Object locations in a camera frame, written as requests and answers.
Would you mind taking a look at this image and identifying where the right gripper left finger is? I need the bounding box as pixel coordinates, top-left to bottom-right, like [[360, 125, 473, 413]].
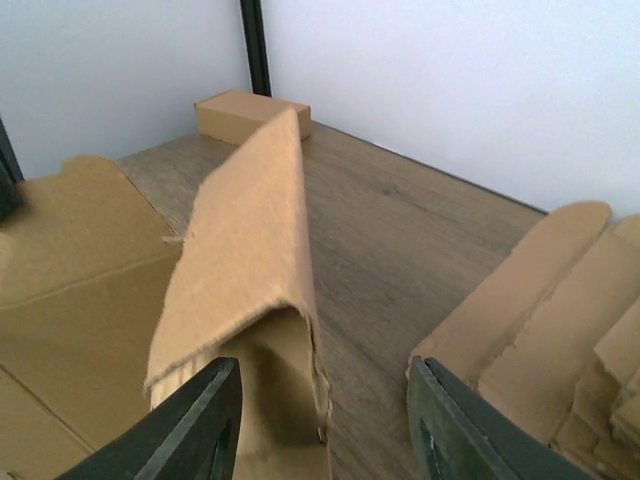
[[60, 357, 242, 480]]

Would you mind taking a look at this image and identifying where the black aluminium frame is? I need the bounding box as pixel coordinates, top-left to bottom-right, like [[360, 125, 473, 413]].
[[1, 1, 272, 217]]

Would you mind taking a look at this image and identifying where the stack of flat cardboard boxes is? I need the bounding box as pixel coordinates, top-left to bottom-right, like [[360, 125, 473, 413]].
[[409, 201, 639, 479]]

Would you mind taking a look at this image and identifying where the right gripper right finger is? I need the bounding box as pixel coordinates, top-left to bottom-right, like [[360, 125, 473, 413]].
[[407, 357, 592, 480]]

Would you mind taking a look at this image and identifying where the folded brown cardboard box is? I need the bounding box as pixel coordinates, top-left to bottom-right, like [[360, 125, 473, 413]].
[[194, 90, 313, 145]]

